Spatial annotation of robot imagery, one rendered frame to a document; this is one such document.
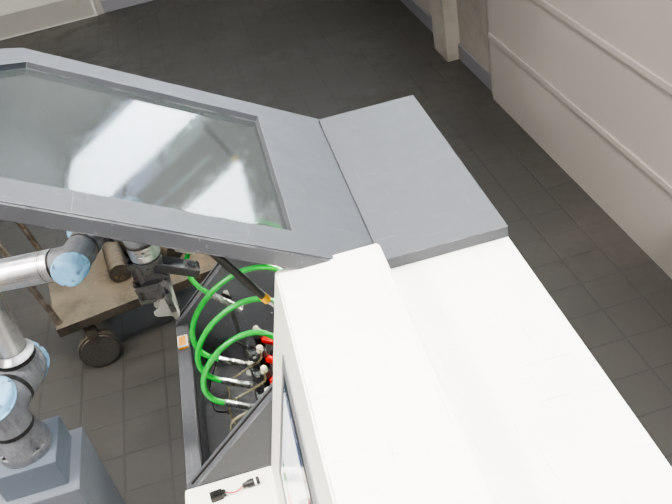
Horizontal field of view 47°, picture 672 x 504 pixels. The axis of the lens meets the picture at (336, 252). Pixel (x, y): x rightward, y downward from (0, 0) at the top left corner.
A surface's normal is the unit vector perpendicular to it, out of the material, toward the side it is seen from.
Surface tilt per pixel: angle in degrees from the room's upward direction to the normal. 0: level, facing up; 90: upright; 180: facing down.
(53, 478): 90
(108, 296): 0
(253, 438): 90
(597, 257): 0
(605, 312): 0
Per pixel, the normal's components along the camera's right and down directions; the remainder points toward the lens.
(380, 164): -0.18, -0.79
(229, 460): 0.21, 0.56
